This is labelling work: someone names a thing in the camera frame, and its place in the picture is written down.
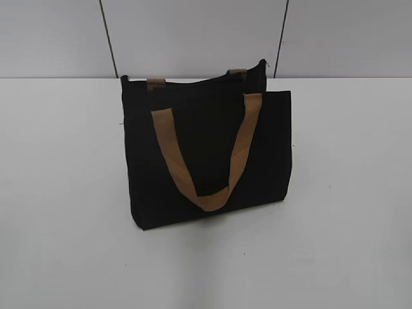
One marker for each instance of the black tote bag tan handles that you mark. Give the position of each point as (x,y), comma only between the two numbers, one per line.
(194,150)

